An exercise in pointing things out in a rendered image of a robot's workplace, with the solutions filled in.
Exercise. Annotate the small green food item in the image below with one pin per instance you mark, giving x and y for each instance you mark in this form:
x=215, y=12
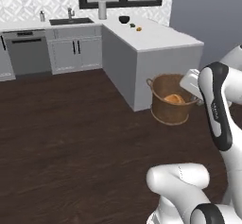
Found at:
x=132, y=25

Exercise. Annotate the golden bread loaf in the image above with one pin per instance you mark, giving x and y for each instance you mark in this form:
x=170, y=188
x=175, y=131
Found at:
x=175, y=99

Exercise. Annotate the grey soap dispenser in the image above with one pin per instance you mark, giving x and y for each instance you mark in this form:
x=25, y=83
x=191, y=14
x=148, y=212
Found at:
x=42, y=16

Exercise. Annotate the white paper towel roll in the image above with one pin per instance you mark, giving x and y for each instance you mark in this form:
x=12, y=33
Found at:
x=102, y=10

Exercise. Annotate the grey dishwasher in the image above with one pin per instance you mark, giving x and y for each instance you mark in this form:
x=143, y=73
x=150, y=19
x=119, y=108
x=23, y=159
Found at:
x=28, y=54

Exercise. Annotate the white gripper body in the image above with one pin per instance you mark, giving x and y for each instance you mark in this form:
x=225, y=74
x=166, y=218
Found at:
x=190, y=82

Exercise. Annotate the silver tap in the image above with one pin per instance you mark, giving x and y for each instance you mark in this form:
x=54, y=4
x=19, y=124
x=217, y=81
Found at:
x=70, y=13

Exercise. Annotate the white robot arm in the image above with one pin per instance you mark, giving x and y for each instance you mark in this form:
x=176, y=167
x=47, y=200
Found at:
x=176, y=183

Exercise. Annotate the dark sink basin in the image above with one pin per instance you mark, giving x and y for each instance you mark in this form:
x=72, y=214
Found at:
x=71, y=21

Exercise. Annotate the small orange food item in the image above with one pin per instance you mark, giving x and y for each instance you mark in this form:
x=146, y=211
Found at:
x=138, y=29

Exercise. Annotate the grey base cabinet run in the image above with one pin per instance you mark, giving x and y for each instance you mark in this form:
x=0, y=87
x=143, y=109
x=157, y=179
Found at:
x=64, y=53

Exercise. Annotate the brown woven basket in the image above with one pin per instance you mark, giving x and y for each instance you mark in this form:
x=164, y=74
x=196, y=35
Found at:
x=168, y=111

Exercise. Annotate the white kitchen island counter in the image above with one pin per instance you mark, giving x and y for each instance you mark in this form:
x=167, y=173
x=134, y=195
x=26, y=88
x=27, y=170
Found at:
x=151, y=35

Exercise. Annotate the black bowl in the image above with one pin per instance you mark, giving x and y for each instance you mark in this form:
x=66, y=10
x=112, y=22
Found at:
x=124, y=19

